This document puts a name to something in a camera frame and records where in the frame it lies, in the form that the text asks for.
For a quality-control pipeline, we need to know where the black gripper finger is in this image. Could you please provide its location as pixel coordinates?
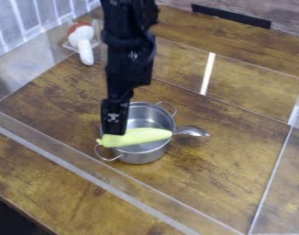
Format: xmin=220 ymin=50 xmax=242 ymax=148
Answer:
xmin=100 ymin=99 xmax=129 ymax=136

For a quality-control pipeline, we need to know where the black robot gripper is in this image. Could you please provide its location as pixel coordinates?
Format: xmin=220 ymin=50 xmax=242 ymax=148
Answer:
xmin=100 ymin=0 xmax=159 ymax=100

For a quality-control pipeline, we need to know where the small stainless steel pot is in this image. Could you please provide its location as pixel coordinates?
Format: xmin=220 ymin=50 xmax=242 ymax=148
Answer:
xmin=95 ymin=101 xmax=178 ymax=165

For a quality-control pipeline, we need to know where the white red toy mushroom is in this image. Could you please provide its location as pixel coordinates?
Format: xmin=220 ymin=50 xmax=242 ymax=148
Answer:
xmin=67 ymin=22 xmax=95 ymax=66

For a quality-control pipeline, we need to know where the black bar on table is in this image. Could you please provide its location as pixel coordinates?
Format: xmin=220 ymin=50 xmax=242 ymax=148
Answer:
xmin=191 ymin=4 xmax=272 ymax=29

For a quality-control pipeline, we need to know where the clear acrylic enclosure wall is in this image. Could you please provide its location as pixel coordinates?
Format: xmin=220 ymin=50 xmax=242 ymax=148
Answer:
xmin=0 ymin=23 xmax=299 ymax=235

